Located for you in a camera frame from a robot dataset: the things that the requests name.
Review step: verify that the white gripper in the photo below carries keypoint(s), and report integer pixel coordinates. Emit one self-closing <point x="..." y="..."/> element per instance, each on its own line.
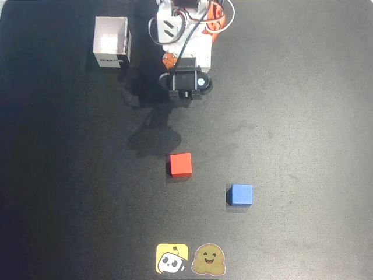
<point x="201" y="55"/>

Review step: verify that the red cube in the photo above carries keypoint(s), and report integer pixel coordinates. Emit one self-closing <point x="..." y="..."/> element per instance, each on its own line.
<point x="180" y="164"/>

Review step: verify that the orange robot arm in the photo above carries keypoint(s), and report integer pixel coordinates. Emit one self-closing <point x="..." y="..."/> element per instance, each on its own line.
<point x="217" y="27"/>

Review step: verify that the blue cube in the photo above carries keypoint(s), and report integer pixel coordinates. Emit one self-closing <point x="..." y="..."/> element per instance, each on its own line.
<point x="241" y="195"/>

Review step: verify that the black webcam on gripper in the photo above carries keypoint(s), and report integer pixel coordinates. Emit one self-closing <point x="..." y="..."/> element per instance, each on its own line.
<point x="185" y="80"/>

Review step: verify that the white open cardboard box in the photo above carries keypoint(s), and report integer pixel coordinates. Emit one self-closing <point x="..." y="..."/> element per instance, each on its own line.
<point x="110" y="38"/>

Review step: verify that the yellow robot sticker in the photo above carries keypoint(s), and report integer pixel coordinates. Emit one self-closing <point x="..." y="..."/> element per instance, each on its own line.
<point x="172" y="259"/>

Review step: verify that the hugging face emoji sticker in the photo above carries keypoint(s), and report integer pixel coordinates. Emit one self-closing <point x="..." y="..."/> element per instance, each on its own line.
<point x="208" y="259"/>

